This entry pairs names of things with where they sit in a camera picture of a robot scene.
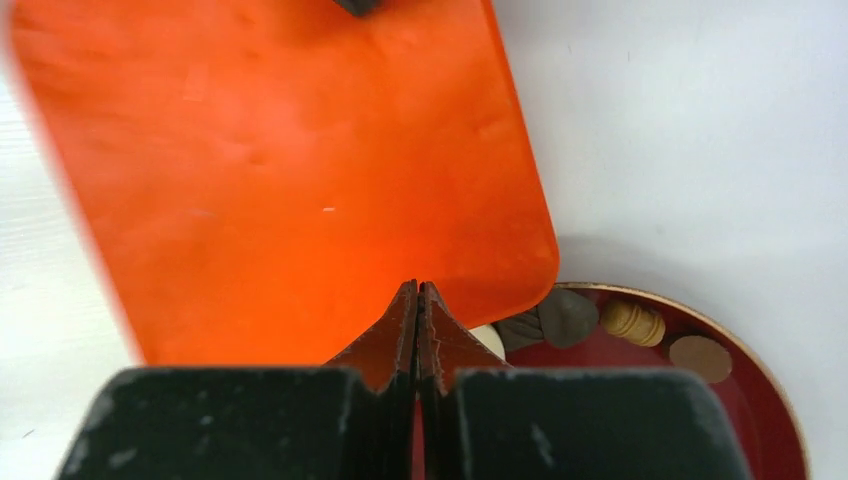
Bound brown oval chocolate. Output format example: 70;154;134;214
666;335;733;384

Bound caramel ridged chocolate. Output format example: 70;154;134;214
600;300;666;347

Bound orange box lid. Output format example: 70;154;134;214
9;1;559;365

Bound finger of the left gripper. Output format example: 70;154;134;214
333;0;383;18

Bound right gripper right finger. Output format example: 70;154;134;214
418;282;752;479

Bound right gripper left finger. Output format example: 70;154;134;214
57;281;419;479

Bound red round tray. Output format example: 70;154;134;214
410;281;811;480

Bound white oval chocolate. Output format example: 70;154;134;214
469;324;506;361

